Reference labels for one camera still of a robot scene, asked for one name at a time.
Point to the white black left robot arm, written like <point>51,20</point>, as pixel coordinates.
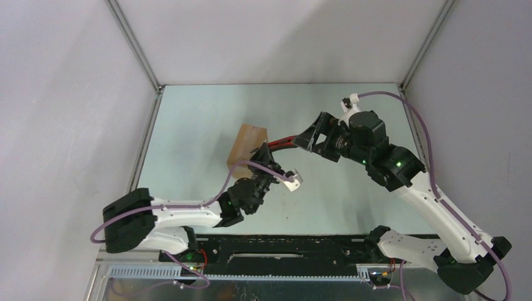
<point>139,220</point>

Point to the brown cardboard express box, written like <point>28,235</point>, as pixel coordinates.
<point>249,138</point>

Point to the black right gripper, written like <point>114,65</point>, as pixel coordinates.
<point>327,125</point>

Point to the red black utility knife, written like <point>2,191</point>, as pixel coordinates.
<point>283,143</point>

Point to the aluminium frame post right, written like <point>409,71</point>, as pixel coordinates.
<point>443,14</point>

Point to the grey cable duct rail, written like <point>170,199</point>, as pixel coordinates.
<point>176,273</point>

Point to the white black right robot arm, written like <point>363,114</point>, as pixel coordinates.
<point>463,256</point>

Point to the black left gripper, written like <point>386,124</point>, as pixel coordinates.
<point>265,156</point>

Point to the aluminium frame post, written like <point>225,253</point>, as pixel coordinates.
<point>443,14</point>
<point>131,39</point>

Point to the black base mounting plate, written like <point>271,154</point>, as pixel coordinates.
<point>286,254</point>

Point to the aluminium frame post left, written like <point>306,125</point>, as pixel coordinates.
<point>131,39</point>

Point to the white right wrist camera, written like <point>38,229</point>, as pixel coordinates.
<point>350,107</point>

